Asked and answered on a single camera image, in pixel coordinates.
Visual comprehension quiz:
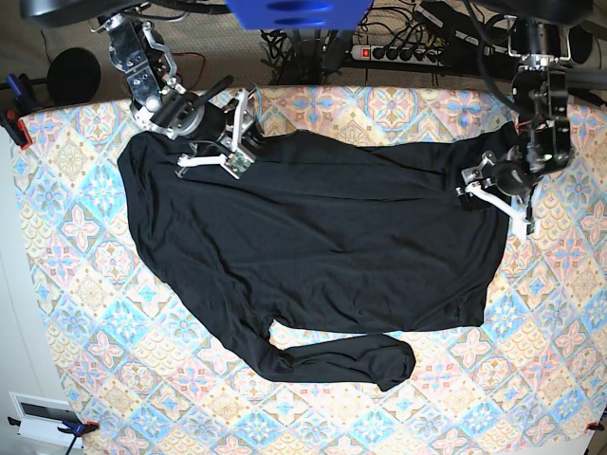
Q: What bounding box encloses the blue clamp lower left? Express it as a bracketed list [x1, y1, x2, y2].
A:
[7, 415, 101, 451]

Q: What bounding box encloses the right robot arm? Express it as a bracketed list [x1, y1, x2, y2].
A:
[20, 1, 264, 179]

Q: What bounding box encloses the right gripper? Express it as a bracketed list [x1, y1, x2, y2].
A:
[130, 76, 265, 179]

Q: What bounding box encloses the white speaker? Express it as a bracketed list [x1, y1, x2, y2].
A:
[569, 26, 594, 65]

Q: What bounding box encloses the blue clamp upper left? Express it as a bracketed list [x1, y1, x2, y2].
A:
[1, 74, 34, 150]

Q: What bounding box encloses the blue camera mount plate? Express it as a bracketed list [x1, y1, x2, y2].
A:
[226, 0, 372, 30]

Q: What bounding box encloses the patterned tablecloth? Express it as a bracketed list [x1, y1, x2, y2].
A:
[4, 101, 606, 454]

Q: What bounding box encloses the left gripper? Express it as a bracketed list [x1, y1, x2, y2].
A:
[455, 132, 575, 236]

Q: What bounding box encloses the blue clamp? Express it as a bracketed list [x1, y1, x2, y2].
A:
[1, 74, 34, 150]
[7, 415, 101, 451]

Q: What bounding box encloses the white floor box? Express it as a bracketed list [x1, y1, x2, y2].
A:
[9, 391, 79, 448]

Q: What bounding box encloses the black round stool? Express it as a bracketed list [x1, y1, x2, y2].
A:
[46, 47, 101, 106]

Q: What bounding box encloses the orange clamp lower right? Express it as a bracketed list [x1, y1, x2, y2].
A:
[586, 422, 605, 432]

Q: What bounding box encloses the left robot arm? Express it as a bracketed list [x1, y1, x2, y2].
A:
[456, 1, 606, 239]

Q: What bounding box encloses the white power strip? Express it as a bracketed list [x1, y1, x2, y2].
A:
[350, 45, 442, 66]

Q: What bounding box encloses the black t-shirt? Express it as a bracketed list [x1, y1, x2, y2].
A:
[118, 123, 517, 391]

